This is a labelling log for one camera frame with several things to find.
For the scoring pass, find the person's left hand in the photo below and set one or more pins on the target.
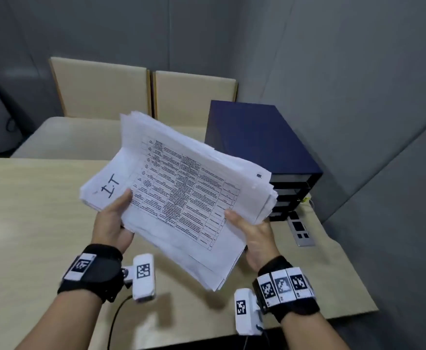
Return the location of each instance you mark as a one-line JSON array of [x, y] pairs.
[[110, 229]]

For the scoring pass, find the person's right hand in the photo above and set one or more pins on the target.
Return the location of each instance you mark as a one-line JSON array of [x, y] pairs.
[[258, 240]]

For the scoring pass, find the stack of printed paper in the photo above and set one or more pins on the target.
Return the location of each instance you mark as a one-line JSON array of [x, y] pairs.
[[183, 185]]

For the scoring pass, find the person's right forearm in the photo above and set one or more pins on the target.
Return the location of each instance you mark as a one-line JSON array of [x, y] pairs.
[[307, 333]]

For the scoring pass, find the person's left forearm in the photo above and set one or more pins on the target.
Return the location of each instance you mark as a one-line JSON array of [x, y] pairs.
[[63, 320]]

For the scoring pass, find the silver grey device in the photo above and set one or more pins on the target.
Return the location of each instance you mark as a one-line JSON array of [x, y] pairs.
[[300, 231]]

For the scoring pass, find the black marker wristband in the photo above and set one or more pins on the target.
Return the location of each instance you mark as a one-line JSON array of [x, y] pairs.
[[289, 302], [99, 273]]

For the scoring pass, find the beige cushioned chair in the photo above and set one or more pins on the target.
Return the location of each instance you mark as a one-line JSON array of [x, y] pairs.
[[96, 91], [194, 94]]

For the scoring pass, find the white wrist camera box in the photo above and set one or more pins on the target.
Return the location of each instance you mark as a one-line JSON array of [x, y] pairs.
[[143, 277], [247, 313]]

